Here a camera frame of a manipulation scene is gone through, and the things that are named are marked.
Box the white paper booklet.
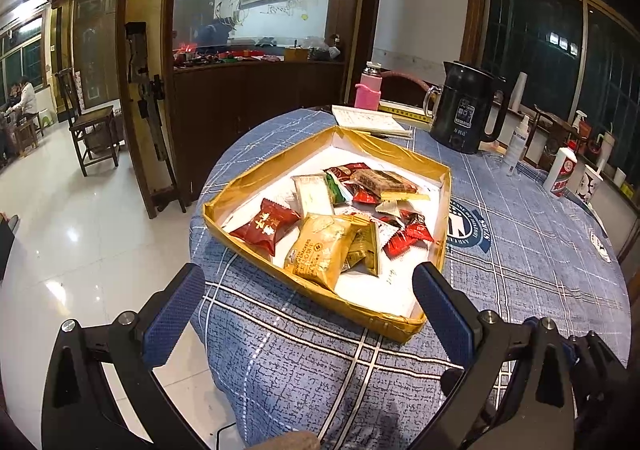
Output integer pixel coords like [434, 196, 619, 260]
[331, 104, 414, 139]

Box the pink bottle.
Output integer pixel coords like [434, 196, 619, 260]
[354, 61, 384, 111]

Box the white liquor bottle red cap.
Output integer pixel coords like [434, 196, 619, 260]
[549, 140, 579, 201]

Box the wooden dining chair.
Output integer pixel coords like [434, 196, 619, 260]
[53, 67, 121, 177]

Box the green snack packet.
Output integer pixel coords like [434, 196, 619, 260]
[325, 172, 354, 206]

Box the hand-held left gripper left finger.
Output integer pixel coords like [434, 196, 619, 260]
[41, 262, 208, 450]

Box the blue plaid tablecloth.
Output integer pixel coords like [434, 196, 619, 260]
[189, 106, 634, 450]

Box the red and black candy packet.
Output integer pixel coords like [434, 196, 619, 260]
[382, 210, 435, 259]

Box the large red snack packet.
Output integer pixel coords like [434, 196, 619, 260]
[228, 198, 302, 257]

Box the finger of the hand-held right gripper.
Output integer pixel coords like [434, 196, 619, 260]
[566, 331, 640, 450]

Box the gold taped cardboard box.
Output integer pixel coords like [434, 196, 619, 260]
[202, 125, 454, 346]

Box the red and gold snack packet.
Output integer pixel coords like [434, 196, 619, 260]
[327, 162, 372, 183]

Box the yellow strip snack packet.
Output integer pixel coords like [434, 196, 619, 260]
[375, 192, 431, 219]

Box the black electric kettle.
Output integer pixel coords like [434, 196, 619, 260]
[423, 60, 507, 155]

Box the small red snack packet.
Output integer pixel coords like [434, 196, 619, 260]
[344, 182, 382, 205]

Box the dark wooden armchair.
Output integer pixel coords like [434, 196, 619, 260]
[531, 104, 582, 172]

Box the patterned paper cup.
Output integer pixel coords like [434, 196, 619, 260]
[577, 164, 606, 207]

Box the large brown snack packet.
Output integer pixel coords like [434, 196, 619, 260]
[350, 168, 420, 196]

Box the yellow long box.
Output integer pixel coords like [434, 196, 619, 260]
[377, 99, 434, 124]

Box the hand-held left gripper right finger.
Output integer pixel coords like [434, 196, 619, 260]
[410, 261, 577, 450]

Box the large gold snack packet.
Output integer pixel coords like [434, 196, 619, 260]
[283, 212, 371, 292]

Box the stack of white cups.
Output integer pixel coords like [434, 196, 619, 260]
[507, 71, 529, 114]

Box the small gold snack packet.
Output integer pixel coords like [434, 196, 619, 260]
[345, 220, 384, 277]

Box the dark wooden cabinet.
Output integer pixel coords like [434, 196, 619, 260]
[171, 59, 347, 205]

